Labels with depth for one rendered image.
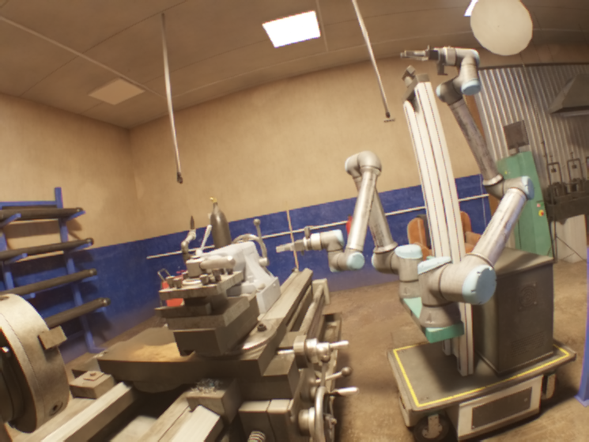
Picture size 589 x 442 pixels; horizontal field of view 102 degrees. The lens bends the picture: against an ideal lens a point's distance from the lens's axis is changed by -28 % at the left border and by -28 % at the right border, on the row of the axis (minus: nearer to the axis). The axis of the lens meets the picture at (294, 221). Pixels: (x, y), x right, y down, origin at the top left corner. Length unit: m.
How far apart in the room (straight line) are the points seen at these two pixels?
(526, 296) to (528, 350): 0.28
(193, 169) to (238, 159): 0.81
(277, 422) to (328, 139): 4.48
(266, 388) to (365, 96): 4.69
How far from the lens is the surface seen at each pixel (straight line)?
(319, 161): 4.96
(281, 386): 0.87
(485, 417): 1.75
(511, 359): 1.73
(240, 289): 1.56
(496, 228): 1.46
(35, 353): 0.60
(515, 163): 4.65
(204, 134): 5.56
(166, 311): 0.85
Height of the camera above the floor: 1.26
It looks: 1 degrees down
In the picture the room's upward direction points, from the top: 11 degrees counter-clockwise
